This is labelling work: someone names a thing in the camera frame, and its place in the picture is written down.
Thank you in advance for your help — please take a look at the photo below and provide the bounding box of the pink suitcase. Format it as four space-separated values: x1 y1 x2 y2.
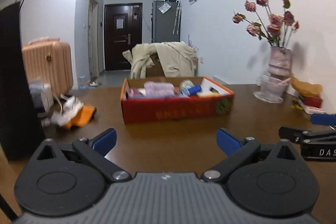
22 38 74 96

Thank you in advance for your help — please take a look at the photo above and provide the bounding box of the pink textured vase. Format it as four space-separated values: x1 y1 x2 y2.
268 47 292 77

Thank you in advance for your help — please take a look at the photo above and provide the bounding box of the beige jacket on chair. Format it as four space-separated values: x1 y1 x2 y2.
122 42 198 79

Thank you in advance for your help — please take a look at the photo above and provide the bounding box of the blue tissue pack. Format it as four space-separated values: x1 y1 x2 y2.
181 85 202 97

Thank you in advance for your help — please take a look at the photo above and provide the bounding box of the orange pouch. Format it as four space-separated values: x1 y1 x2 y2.
62 105 97 130

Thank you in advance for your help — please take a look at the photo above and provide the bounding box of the white crumpled cloth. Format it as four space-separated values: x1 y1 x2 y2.
50 94 84 127

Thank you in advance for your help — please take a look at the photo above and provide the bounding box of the red cardboard box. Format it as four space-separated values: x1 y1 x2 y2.
120 77 235 124

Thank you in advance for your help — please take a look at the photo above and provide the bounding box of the grey refrigerator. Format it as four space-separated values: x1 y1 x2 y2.
151 0 182 43

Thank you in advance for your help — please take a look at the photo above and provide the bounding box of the clear glass bowl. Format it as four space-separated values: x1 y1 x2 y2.
253 75 288 104

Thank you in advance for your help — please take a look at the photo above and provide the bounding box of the dark entrance door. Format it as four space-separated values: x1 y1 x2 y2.
104 3 142 71

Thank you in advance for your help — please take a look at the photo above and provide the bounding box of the red white cigarette box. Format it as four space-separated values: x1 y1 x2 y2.
297 94 325 115

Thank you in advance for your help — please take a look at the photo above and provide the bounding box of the purple satin scrunchie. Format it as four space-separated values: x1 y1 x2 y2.
126 88 145 100

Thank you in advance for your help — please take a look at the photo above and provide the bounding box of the white yellow hamster plush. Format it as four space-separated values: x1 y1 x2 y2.
197 91 221 98

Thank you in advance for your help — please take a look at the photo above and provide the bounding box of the lilac fluffy headband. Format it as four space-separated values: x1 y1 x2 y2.
143 81 175 98

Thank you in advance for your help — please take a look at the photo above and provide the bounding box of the dried pink rose bouquet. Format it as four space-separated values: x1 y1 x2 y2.
232 0 299 48

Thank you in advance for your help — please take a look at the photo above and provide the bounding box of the wooden chair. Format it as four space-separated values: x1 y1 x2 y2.
146 53 165 77

